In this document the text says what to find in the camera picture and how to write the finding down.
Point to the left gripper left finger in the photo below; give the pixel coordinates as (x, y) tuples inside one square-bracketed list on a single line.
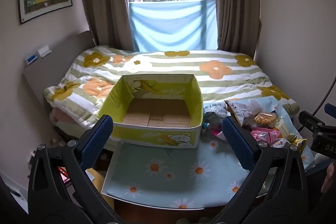
[(60, 190)]

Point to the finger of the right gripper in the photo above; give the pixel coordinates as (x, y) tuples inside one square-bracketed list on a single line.
[(311, 123), (330, 110)]

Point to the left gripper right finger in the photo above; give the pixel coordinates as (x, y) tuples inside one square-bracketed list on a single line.
[(274, 186)]

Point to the clear waffle cookie bag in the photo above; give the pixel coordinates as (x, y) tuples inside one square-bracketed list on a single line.
[(265, 119)]

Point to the gold foil snack bag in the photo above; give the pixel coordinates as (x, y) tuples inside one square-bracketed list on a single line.
[(297, 141)]

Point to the pink striped snack bag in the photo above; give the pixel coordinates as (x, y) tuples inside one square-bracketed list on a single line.
[(265, 134)]

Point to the person's right hand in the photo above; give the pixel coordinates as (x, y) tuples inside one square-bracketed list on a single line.
[(329, 179)]

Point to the white cartoon snack bag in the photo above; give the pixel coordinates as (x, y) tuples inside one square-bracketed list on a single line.
[(244, 113)]

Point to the light blue daisy tablecloth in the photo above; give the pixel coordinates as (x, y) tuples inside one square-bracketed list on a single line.
[(178, 176)]

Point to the blue-white snack bag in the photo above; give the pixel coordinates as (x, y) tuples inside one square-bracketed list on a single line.
[(213, 115)]

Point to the floral striped duvet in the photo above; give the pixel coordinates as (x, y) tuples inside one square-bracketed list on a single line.
[(220, 75)]

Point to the grey bed headboard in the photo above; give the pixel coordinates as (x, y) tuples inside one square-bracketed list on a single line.
[(49, 70)]

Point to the yellow-green cardboard box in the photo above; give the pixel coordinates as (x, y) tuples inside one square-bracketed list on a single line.
[(156, 110)]

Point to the blue box on headboard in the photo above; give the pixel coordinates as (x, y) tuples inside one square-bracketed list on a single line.
[(30, 59)]

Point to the white box on headboard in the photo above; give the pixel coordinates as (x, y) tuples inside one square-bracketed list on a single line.
[(43, 51)]

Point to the right brown curtain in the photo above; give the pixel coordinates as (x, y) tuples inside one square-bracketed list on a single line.
[(239, 25)]

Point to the light blue window cloth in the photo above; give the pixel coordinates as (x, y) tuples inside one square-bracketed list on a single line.
[(174, 25)]

